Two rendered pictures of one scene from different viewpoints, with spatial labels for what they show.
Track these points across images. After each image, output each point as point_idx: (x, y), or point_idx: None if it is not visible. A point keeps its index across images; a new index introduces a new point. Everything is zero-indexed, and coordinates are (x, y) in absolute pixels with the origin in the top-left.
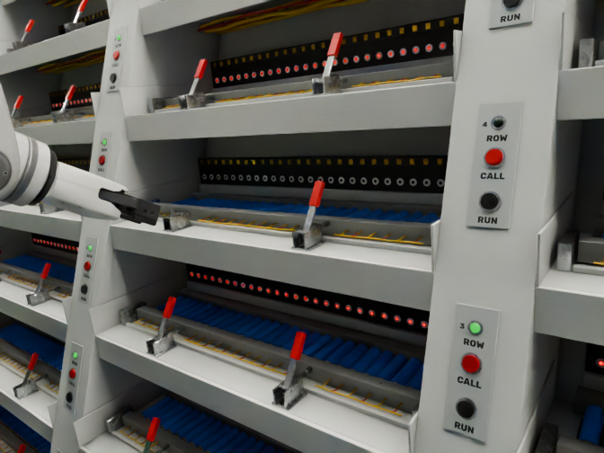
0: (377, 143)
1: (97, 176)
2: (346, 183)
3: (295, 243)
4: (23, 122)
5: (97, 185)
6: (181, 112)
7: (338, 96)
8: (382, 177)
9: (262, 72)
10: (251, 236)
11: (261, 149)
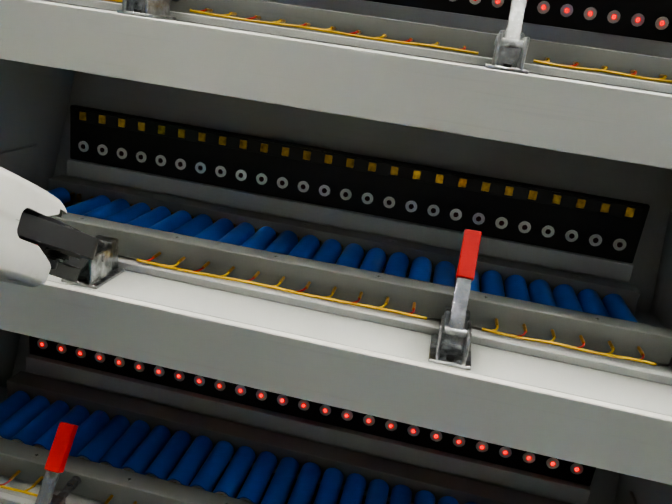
0: (465, 148)
1: (17, 177)
2: (419, 213)
3: (440, 351)
4: None
5: (18, 202)
6: (130, 21)
7: (560, 85)
8: (493, 214)
9: None
10: (301, 317)
11: (214, 112)
